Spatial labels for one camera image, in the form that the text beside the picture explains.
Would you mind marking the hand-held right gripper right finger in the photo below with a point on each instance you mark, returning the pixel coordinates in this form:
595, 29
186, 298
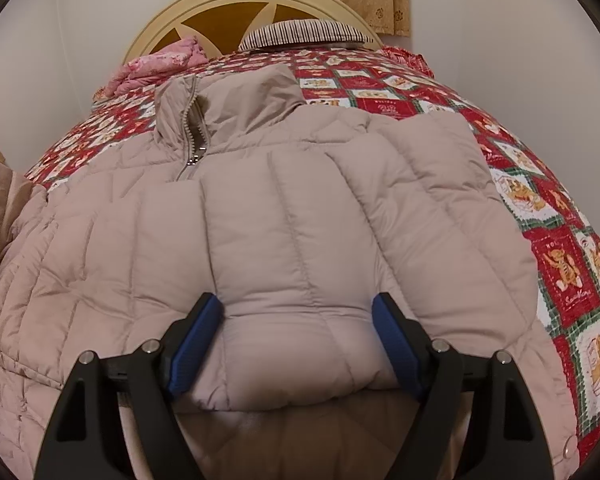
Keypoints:
394, 340

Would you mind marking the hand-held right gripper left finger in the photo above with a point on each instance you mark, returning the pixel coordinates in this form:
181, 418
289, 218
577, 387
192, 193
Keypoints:
195, 346

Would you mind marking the beige puffer jacket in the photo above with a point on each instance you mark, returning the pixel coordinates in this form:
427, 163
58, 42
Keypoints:
290, 220

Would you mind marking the red bear print quilt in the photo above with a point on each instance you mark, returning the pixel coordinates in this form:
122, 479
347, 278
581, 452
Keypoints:
555, 200

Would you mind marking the brown cloth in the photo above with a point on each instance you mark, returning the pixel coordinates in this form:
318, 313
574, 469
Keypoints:
5, 210

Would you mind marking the red patterned cloth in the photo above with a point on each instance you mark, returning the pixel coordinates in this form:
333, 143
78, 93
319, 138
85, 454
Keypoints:
405, 57

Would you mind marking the pink floral blanket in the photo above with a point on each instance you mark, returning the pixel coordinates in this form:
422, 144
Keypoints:
150, 65

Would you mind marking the cream wooden headboard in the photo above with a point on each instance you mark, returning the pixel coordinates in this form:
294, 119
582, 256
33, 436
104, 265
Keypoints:
220, 25

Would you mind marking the striped pillow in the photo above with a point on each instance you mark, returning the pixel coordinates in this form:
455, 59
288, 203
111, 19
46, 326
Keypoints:
305, 30

